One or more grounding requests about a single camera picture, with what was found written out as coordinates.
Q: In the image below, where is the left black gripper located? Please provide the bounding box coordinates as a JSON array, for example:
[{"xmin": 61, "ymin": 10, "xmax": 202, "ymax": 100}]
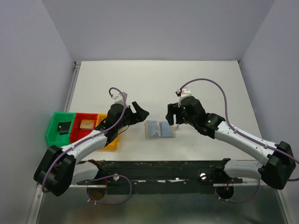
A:
[{"xmin": 116, "ymin": 101, "xmax": 150, "ymax": 131}]

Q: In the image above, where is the beige card holder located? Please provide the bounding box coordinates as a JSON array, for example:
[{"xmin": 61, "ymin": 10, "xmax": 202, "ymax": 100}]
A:
[{"xmin": 145, "ymin": 120, "xmax": 179, "ymax": 139}]

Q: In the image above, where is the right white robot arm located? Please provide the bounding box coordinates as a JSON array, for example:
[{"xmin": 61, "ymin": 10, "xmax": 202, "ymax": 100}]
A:
[{"xmin": 165, "ymin": 96, "xmax": 296, "ymax": 190}]

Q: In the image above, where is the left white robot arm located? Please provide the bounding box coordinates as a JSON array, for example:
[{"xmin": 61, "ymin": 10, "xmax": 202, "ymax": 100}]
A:
[{"xmin": 33, "ymin": 101, "xmax": 150, "ymax": 196}]

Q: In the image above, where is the yellow plastic bin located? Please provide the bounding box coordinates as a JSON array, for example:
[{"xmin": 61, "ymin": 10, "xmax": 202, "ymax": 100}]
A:
[{"xmin": 95, "ymin": 113, "xmax": 120, "ymax": 151}]

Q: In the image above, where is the tan item in red bin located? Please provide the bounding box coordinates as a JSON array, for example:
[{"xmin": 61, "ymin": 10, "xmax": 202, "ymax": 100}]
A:
[{"xmin": 79, "ymin": 119, "xmax": 95, "ymax": 130}]

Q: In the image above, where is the red plastic bin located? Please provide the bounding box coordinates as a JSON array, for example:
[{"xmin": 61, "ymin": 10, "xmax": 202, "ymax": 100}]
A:
[{"xmin": 70, "ymin": 113, "xmax": 98, "ymax": 143}]

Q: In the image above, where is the black item in green bin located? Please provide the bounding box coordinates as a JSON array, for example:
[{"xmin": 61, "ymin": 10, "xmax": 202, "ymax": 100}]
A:
[{"xmin": 57, "ymin": 121, "xmax": 71, "ymax": 135}]

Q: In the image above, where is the green plastic bin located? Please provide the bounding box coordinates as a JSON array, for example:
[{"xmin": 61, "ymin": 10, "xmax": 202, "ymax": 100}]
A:
[{"xmin": 45, "ymin": 112, "xmax": 76, "ymax": 147}]

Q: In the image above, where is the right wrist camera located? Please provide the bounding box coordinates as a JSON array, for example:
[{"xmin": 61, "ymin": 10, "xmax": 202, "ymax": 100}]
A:
[{"xmin": 176, "ymin": 87, "xmax": 192, "ymax": 102}]

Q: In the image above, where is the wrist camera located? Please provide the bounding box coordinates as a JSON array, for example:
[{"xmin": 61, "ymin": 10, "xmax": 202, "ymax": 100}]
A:
[
  {"xmin": 176, "ymin": 87, "xmax": 192, "ymax": 102},
  {"xmin": 112, "ymin": 92, "xmax": 128, "ymax": 105}
]

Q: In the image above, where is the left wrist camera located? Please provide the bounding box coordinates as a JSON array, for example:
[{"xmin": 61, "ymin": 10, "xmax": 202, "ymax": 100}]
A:
[{"xmin": 112, "ymin": 92, "xmax": 128, "ymax": 105}]

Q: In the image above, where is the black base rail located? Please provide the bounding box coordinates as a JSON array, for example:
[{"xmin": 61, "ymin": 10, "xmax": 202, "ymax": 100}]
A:
[{"xmin": 79, "ymin": 159, "xmax": 242, "ymax": 195}]

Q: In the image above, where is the aluminium side rail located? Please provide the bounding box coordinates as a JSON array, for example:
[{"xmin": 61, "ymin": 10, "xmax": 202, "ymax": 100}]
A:
[{"xmin": 63, "ymin": 62, "xmax": 82, "ymax": 112}]

